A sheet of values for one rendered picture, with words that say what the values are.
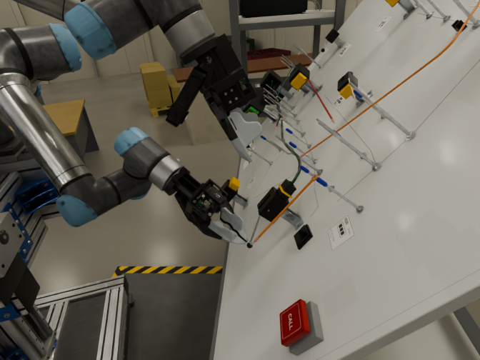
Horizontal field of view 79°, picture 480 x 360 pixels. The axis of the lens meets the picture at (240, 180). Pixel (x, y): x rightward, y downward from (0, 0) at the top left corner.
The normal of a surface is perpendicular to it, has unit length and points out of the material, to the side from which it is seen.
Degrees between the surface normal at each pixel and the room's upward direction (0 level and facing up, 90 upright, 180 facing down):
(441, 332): 0
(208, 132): 90
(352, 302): 50
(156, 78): 90
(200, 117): 90
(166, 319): 0
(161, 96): 90
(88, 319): 0
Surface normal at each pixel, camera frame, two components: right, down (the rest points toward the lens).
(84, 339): -0.07, -0.85
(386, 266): -0.81, -0.53
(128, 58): 0.26, 0.48
